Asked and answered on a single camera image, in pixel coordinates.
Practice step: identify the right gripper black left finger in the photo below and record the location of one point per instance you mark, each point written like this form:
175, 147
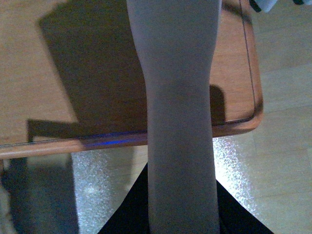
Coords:
131, 217

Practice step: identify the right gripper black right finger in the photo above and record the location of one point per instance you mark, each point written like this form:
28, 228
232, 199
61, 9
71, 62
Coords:
234, 218

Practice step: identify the pink handled dark bristle brush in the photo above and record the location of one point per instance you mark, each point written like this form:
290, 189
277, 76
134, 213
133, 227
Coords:
175, 42

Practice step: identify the wooden nightstand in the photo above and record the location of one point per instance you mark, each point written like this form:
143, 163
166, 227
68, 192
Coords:
71, 80

